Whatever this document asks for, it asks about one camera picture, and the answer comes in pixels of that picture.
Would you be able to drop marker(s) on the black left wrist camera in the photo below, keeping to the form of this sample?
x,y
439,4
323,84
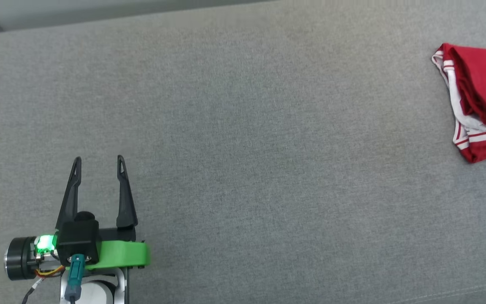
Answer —
x,y
78,238

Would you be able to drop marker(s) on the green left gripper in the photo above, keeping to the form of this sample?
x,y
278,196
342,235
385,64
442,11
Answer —
x,y
120,253

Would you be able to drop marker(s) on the grey fabric sofa cushion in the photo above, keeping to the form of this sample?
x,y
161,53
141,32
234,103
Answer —
x,y
247,147

